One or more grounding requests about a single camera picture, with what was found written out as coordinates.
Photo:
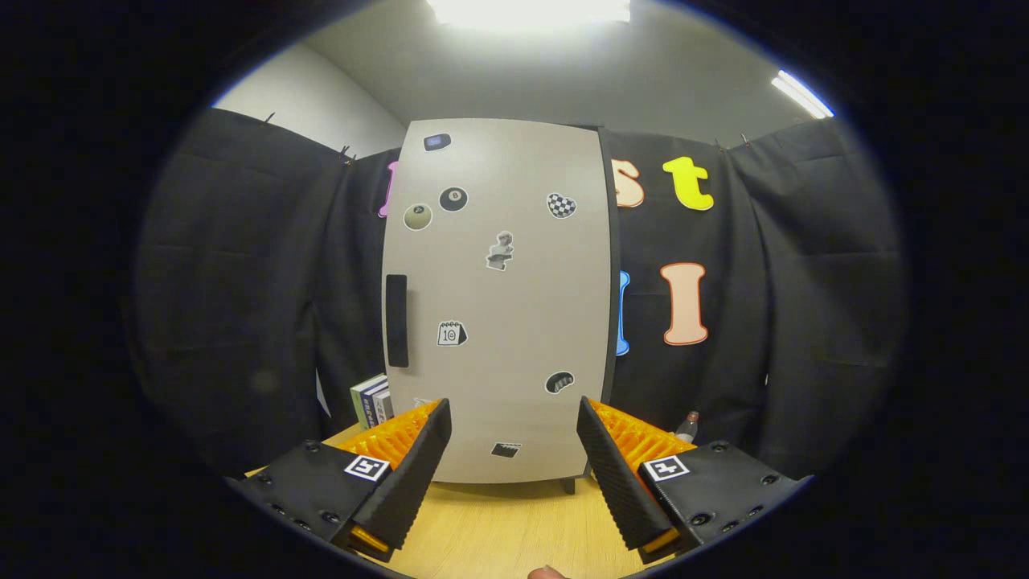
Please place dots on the white spine book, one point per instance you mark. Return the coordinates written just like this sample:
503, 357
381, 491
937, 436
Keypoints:
384, 406

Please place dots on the black backdrop cloth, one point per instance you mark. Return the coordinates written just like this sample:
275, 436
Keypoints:
225, 281

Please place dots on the dark grey shoe cabinet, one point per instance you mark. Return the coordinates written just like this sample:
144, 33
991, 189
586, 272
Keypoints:
615, 233

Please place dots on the large ceiling light panel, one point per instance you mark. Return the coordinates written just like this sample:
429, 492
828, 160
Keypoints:
530, 10

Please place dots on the light grey shoe cabinet door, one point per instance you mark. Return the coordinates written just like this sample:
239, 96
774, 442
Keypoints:
514, 322

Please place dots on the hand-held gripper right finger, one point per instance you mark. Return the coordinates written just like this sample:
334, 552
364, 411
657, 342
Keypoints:
615, 482

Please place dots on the green spine book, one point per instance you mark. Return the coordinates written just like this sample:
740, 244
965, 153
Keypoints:
356, 406

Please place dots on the dark blue spine book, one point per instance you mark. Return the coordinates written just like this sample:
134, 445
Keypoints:
368, 410

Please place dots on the red and white pen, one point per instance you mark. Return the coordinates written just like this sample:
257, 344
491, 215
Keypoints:
688, 424

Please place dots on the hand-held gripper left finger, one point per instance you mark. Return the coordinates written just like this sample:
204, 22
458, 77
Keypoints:
414, 482

